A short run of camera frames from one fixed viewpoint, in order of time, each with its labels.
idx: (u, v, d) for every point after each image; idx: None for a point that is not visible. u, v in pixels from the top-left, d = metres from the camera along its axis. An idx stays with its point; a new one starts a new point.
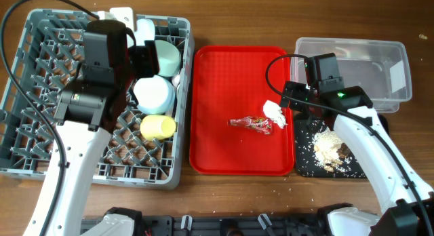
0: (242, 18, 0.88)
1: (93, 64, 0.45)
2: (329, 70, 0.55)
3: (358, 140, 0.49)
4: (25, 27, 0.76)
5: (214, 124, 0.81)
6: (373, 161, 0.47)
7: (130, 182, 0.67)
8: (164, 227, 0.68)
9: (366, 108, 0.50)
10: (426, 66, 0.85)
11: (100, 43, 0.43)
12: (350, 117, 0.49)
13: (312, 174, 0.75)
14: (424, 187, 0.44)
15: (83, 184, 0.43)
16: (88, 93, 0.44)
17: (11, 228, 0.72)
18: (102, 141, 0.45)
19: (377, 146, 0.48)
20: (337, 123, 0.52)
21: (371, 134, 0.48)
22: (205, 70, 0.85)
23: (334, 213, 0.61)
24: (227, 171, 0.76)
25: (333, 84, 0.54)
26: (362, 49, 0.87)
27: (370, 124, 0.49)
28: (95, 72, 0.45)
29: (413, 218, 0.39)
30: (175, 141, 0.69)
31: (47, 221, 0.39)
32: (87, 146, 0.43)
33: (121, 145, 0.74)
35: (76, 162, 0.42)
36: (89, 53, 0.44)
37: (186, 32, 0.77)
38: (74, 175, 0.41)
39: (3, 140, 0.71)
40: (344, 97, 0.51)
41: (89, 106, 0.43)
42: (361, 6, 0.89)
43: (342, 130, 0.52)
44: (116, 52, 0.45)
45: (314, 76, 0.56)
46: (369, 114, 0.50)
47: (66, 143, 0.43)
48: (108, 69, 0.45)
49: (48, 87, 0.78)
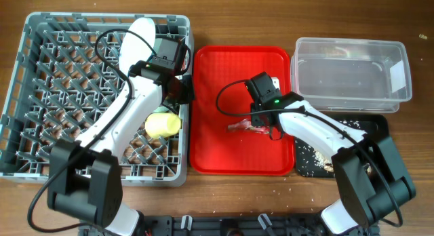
0: (242, 18, 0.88)
1: (161, 57, 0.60)
2: (266, 87, 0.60)
3: (299, 126, 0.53)
4: (24, 31, 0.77)
5: (216, 127, 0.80)
6: (314, 134, 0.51)
7: (138, 180, 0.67)
8: (164, 227, 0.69)
9: (298, 102, 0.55)
10: (426, 66, 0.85)
11: (171, 45, 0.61)
12: (286, 111, 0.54)
13: (312, 174, 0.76)
14: (357, 132, 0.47)
15: (138, 118, 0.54)
16: (153, 69, 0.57)
17: (11, 228, 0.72)
18: (155, 101, 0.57)
19: (313, 122, 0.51)
20: (281, 121, 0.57)
21: (306, 115, 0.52)
22: (206, 68, 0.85)
23: (327, 209, 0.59)
24: (228, 171, 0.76)
25: (272, 95, 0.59)
26: (362, 49, 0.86)
27: (304, 109, 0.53)
28: (160, 62, 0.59)
29: (357, 161, 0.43)
30: (181, 138, 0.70)
31: (108, 126, 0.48)
32: (150, 91, 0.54)
33: (144, 145, 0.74)
35: (140, 98, 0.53)
36: (161, 50, 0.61)
37: (186, 29, 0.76)
38: (136, 106, 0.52)
39: (8, 144, 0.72)
40: (279, 102, 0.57)
41: (151, 77, 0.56)
42: (361, 6, 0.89)
43: (289, 127, 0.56)
44: (179, 56, 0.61)
45: (255, 94, 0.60)
46: (302, 104, 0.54)
47: (136, 85, 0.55)
48: (172, 62, 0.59)
49: (49, 91, 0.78)
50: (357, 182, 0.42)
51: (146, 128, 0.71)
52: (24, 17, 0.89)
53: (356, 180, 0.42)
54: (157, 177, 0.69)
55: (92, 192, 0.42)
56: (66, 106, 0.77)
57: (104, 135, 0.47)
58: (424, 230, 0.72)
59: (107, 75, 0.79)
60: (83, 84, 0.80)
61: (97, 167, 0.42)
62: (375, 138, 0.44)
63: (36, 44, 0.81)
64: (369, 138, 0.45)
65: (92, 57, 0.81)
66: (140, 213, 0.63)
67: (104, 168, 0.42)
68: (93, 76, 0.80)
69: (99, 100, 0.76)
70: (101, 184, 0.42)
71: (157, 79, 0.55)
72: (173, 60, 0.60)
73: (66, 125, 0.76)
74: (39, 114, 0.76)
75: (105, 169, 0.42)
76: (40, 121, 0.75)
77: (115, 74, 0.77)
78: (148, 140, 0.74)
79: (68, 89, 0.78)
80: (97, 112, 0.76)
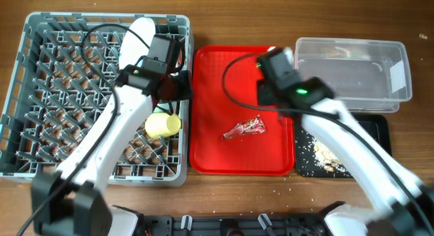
0: (242, 18, 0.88)
1: (152, 58, 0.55)
2: (282, 66, 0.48)
3: (331, 138, 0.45)
4: (24, 31, 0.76)
5: (216, 126, 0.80)
6: (354, 158, 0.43)
7: (137, 180, 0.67)
8: (164, 227, 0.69)
9: (330, 101, 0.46)
10: (426, 66, 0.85)
11: (163, 46, 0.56)
12: (316, 115, 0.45)
13: (312, 174, 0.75)
14: (410, 178, 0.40)
15: (127, 134, 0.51)
16: (143, 75, 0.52)
17: (11, 228, 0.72)
18: (145, 112, 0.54)
19: (354, 142, 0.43)
20: (306, 121, 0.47)
21: (345, 131, 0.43)
22: (206, 68, 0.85)
23: (332, 214, 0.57)
24: (227, 171, 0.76)
25: (291, 79, 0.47)
26: (362, 49, 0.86)
27: (341, 118, 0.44)
28: (150, 65, 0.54)
29: (409, 218, 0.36)
30: (181, 138, 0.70)
31: (91, 150, 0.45)
32: (138, 104, 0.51)
33: (144, 145, 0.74)
35: (126, 114, 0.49)
36: (152, 51, 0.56)
37: (186, 28, 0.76)
38: (123, 121, 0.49)
39: (8, 144, 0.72)
40: (306, 94, 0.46)
41: (141, 83, 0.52)
42: (361, 6, 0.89)
43: (313, 129, 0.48)
44: (171, 55, 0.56)
45: (268, 76, 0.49)
46: (336, 107, 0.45)
47: (122, 99, 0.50)
48: (163, 64, 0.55)
49: (49, 91, 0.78)
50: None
51: (146, 128, 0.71)
52: (24, 17, 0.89)
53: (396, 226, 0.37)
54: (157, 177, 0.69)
55: (79, 229, 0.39)
56: (66, 106, 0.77)
57: (86, 163, 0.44)
58: None
59: (107, 75, 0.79)
60: (83, 84, 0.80)
61: (79, 201, 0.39)
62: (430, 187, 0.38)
63: (36, 44, 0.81)
64: (424, 192, 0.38)
65: (92, 57, 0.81)
66: (140, 213, 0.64)
67: (86, 203, 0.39)
68: (93, 76, 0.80)
69: (99, 100, 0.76)
70: (84, 219, 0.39)
71: (147, 86, 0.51)
72: (164, 62, 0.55)
73: (66, 125, 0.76)
74: (39, 114, 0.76)
75: (87, 203, 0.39)
76: (40, 121, 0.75)
77: (115, 74, 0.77)
78: (148, 140, 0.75)
79: (68, 89, 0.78)
80: (97, 111, 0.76)
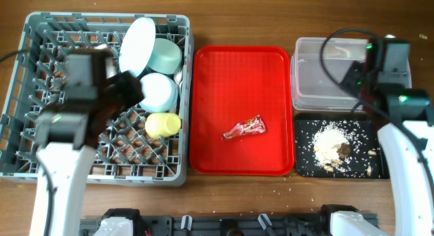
0: (242, 17, 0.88)
1: (74, 83, 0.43)
2: (395, 60, 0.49)
3: (399, 158, 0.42)
4: (24, 31, 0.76)
5: (217, 126, 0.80)
6: (411, 191, 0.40)
7: (137, 180, 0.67)
8: (164, 227, 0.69)
9: (426, 124, 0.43)
10: (426, 66, 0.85)
11: (82, 62, 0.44)
12: (403, 133, 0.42)
13: (312, 174, 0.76)
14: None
15: (74, 208, 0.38)
16: (64, 117, 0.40)
17: (11, 228, 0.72)
18: (87, 163, 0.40)
19: (423, 175, 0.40)
20: (386, 129, 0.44)
21: (419, 161, 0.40)
22: (206, 68, 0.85)
23: (338, 214, 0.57)
24: (227, 171, 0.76)
25: (396, 77, 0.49)
26: (362, 50, 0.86)
27: (426, 148, 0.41)
28: (76, 92, 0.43)
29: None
30: (181, 137, 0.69)
31: None
32: (74, 166, 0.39)
33: (144, 145, 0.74)
35: (64, 184, 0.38)
36: (72, 74, 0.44)
37: (186, 28, 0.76)
38: (64, 194, 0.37)
39: (8, 144, 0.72)
40: (407, 102, 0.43)
41: (68, 127, 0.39)
42: (361, 6, 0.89)
43: (386, 139, 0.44)
44: (98, 73, 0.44)
45: (376, 62, 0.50)
46: (426, 135, 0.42)
47: (51, 169, 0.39)
48: (91, 87, 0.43)
49: (49, 91, 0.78)
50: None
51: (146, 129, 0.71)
52: (24, 16, 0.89)
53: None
54: (157, 177, 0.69)
55: None
56: None
57: None
58: None
59: None
60: None
61: None
62: None
63: (36, 44, 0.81)
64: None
65: None
66: (136, 211, 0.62)
67: None
68: None
69: None
70: None
71: (81, 127, 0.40)
72: (91, 83, 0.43)
73: None
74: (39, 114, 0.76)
75: None
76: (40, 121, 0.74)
77: None
78: (148, 140, 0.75)
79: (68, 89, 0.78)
80: None
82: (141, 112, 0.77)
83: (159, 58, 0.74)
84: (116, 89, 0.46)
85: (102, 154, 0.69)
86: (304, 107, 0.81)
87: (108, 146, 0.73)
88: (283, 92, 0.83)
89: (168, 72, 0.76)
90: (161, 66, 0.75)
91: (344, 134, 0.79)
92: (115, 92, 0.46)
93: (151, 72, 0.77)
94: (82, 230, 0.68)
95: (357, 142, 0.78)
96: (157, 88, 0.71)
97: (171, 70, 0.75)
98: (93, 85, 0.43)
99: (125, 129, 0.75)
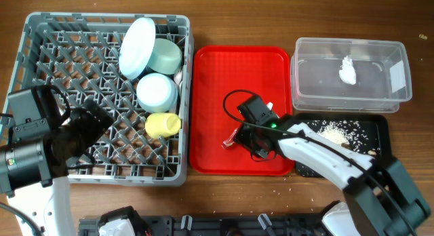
0: (242, 18, 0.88)
1: (24, 122, 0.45)
2: (260, 109, 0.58)
3: (298, 151, 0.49)
4: (24, 31, 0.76)
5: (215, 125, 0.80)
6: (317, 161, 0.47)
7: (138, 180, 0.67)
8: (164, 227, 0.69)
9: (296, 125, 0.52)
10: (426, 66, 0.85)
11: (21, 100, 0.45)
12: (286, 137, 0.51)
13: (312, 174, 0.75)
14: (364, 159, 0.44)
15: (66, 222, 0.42)
16: (20, 157, 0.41)
17: (12, 228, 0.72)
18: (64, 188, 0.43)
19: (314, 146, 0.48)
20: (282, 148, 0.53)
21: (306, 141, 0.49)
22: (206, 68, 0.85)
23: (327, 215, 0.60)
24: (227, 171, 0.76)
25: (267, 118, 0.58)
26: (362, 50, 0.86)
27: (304, 134, 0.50)
28: (26, 130, 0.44)
29: (369, 190, 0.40)
30: (180, 138, 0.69)
31: None
32: (50, 203, 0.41)
33: (144, 145, 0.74)
35: (47, 220, 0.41)
36: (18, 112, 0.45)
37: (186, 28, 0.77)
38: (51, 224, 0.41)
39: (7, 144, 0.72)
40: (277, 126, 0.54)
41: (28, 162, 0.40)
42: (361, 6, 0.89)
43: (290, 153, 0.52)
44: (45, 106, 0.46)
45: (249, 119, 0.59)
46: (300, 128, 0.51)
47: (28, 211, 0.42)
48: (41, 119, 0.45)
49: None
50: (373, 207, 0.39)
51: (146, 129, 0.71)
52: (24, 17, 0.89)
53: (371, 209, 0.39)
54: (157, 177, 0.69)
55: None
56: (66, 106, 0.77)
57: None
58: (424, 230, 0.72)
59: (107, 75, 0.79)
60: (83, 84, 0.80)
61: None
62: (382, 164, 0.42)
63: (36, 44, 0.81)
64: (377, 165, 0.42)
65: (92, 57, 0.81)
66: (129, 207, 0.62)
67: None
68: (93, 76, 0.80)
69: (99, 100, 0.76)
70: None
71: (40, 159, 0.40)
72: (40, 116, 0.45)
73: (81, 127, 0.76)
74: None
75: None
76: None
77: (115, 74, 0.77)
78: (148, 141, 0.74)
79: (68, 89, 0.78)
80: None
82: (142, 112, 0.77)
83: (160, 58, 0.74)
84: (65, 127, 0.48)
85: (102, 154, 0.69)
86: (304, 107, 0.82)
87: (108, 146, 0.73)
88: (283, 92, 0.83)
89: (169, 72, 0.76)
90: (161, 67, 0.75)
91: (344, 134, 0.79)
92: (66, 130, 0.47)
93: (151, 72, 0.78)
94: (82, 230, 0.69)
95: (357, 142, 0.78)
96: (156, 87, 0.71)
97: (171, 70, 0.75)
98: (43, 116, 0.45)
99: (125, 129, 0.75)
